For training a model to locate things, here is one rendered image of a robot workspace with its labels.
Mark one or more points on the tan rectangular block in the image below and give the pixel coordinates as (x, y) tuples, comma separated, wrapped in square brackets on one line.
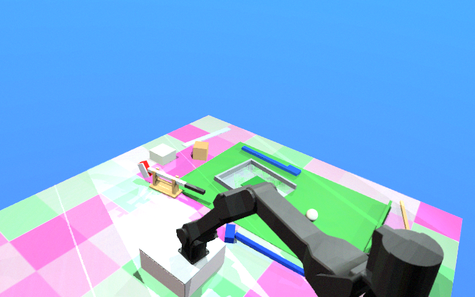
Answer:
[(200, 150)]

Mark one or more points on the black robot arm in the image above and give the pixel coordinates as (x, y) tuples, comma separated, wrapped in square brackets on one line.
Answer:
[(401, 262)]

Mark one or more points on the white ball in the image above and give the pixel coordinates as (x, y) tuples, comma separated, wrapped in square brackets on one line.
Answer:
[(312, 214)]

